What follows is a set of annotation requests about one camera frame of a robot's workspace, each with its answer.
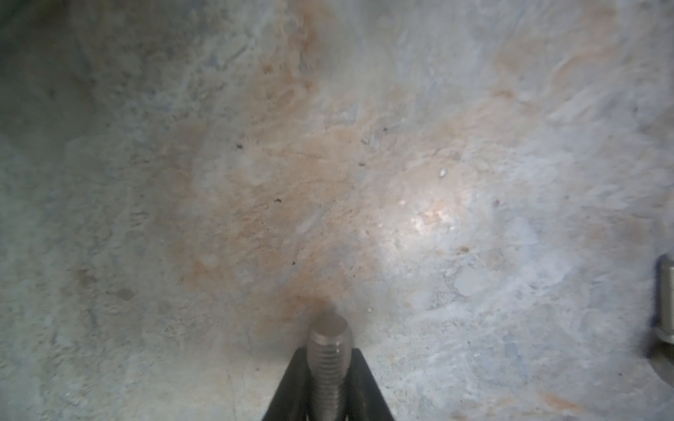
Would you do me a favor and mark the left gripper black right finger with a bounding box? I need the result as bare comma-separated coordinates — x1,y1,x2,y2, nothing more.
346,348,394,421

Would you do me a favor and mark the silver hex bolt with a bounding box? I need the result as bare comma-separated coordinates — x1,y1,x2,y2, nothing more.
656,254,673,345
307,312,353,420

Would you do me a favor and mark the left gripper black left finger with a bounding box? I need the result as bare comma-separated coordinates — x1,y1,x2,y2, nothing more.
262,347,311,421

